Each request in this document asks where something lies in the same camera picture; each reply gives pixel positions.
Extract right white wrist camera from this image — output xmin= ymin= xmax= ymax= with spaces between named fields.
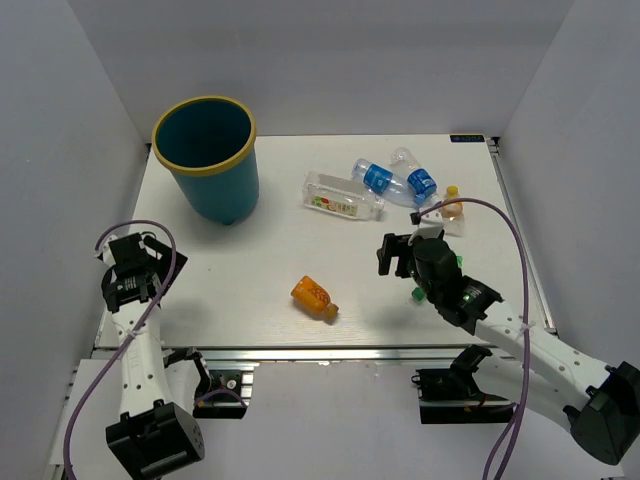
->
xmin=408 ymin=210 xmax=444 ymax=245

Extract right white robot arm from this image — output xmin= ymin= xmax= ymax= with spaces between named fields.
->
xmin=377 ymin=231 xmax=639 ymax=465

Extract clear square juice bottle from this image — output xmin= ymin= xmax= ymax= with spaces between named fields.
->
xmin=302 ymin=171 xmax=385 ymax=221

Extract small bottle yellow cap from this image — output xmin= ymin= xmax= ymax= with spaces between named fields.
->
xmin=440 ymin=185 xmax=465 ymax=237

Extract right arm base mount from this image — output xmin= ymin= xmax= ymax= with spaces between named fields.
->
xmin=411 ymin=345 xmax=515 ymax=425

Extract orange juice bottle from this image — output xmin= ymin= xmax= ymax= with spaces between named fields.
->
xmin=290 ymin=276 xmax=339 ymax=324

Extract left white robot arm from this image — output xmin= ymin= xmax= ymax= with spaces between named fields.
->
xmin=99 ymin=233 xmax=212 ymax=479

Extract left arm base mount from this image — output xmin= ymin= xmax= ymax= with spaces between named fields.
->
xmin=163 ymin=347 xmax=249 ymax=420

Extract clear bottle blue label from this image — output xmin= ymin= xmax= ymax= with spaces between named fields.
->
xmin=390 ymin=147 xmax=442 ymax=207
xmin=352 ymin=159 xmax=422 ymax=208

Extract blue table corner label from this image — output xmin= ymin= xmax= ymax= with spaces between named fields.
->
xmin=449 ymin=134 xmax=485 ymax=143

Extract teal bin with yellow rim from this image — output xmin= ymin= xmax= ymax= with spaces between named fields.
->
xmin=151 ymin=96 xmax=259 ymax=225

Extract green plastic bottle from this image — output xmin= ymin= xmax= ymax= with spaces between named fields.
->
xmin=411 ymin=256 xmax=463 ymax=303

